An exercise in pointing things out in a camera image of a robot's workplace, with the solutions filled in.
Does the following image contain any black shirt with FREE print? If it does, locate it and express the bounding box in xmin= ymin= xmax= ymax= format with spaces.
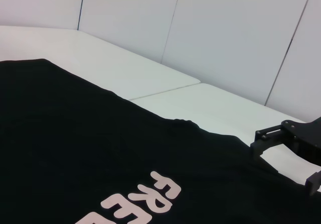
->
xmin=0 ymin=58 xmax=321 ymax=224

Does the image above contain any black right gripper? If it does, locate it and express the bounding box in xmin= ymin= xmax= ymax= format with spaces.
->
xmin=250 ymin=117 xmax=321 ymax=197

